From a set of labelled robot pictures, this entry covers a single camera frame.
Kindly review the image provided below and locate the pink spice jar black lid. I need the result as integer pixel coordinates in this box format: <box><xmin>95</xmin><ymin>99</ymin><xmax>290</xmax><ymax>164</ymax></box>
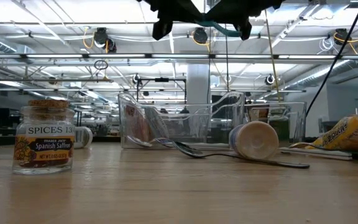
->
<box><xmin>227</xmin><ymin>120</ymin><xmax>280</xmax><ymax>161</ymax></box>

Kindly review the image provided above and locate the yellow cable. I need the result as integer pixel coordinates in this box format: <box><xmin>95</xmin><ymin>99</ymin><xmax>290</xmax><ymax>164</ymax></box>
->
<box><xmin>264</xmin><ymin>9</ymin><xmax>284</xmax><ymax>103</ymax></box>

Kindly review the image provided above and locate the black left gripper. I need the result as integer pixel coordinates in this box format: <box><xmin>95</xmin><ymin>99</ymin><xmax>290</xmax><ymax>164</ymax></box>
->
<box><xmin>137</xmin><ymin>0</ymin><xmax>203</xmax><ymax>40</ymax></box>

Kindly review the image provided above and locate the dark grey metal spoon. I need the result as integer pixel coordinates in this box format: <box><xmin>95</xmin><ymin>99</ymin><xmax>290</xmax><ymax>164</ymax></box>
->
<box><xmin>173</xmin><ymin>140</ymin><xmax>311</xmax><ymax>170</ymax></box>

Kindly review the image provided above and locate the white pillar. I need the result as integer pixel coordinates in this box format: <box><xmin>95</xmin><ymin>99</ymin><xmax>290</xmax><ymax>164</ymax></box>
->
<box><xmin>186</xmin><ymin>63</ymin><xmax>211</xmax><ymax>105</ymax></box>

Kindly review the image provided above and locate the long ceiling light bar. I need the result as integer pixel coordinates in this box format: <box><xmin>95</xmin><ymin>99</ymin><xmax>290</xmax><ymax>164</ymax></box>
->
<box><xmin>0</xmin><ymin>52</ymin><xmax>358</xmax><ymax>62</ymax></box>

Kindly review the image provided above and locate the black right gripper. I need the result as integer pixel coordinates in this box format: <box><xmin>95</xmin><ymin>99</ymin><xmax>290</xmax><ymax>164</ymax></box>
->
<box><xmin>203</xmin><ymin>0</ymin><xmax>286</xmax><ymax>41</ymax></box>

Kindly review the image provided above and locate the background black rig frame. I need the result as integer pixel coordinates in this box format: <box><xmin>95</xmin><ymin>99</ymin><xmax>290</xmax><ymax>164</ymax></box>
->
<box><xmin>136</xmin><ymin>77</ymin><xmax>188</xmax><ymax>105</ymax></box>

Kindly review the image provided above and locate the purple spoon yellow-green handle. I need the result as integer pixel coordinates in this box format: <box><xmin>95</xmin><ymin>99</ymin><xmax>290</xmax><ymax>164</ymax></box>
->
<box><xmin>152</xmin><ymin>136</ymin><xmax>176</xmax><ymax>147</ymax></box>

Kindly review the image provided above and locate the blue-edged beef ramen packet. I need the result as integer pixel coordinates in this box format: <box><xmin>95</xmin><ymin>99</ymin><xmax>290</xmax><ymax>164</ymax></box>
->
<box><xmin>135</xmin><ymin>105</ymin><xmax>171</xmax><ymax>142</ymax></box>

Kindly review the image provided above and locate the silver spoon iridescent handle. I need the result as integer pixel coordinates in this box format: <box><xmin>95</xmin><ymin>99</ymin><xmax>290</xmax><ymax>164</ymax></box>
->
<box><xmin>278</xmin><ymin>146</ymin><xmax>354</xmax><ymax>161</ymax></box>

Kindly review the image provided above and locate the teal spoon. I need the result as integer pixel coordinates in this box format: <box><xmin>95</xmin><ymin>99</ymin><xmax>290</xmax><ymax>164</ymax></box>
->
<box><xmin>196</xmin><ymin>20</ymin><xmax>242</xmax><ymax>38</ymax></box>

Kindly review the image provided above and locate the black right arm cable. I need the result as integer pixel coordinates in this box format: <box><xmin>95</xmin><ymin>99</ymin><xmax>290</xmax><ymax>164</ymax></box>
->
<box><xmin>305</xmin><ymin>0</ymin><xmax>358</xmax><ymax>118</ymax></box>

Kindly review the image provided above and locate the silver ventilation duct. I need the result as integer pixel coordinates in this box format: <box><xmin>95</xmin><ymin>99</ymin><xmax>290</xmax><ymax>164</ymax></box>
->
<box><xmin>283</xmin><ymin>58</ymin><xmax>358</xmax><ymax>91</ymax></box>

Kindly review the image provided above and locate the yellow ramen packet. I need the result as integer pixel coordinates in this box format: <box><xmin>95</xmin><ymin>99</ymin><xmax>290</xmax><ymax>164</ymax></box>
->
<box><xmin>289</xmin><ymin>111</ymin><xmax>358</xmax><ymax>154</ymax></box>

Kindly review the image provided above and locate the red snack packet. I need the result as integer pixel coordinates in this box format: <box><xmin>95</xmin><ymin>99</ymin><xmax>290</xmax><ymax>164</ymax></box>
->
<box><xmin>124</xmin><ymin>104</ymin><xmax>138</xmax><ymax>125</ymax></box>

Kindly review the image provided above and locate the small cork-stoppered spice jar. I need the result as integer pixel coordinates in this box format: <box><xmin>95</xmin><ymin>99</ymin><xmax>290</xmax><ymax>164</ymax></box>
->
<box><xmin>12</xmin><ymin>99</ymin><xmax>76</xmax><ymax>175</ymax></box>

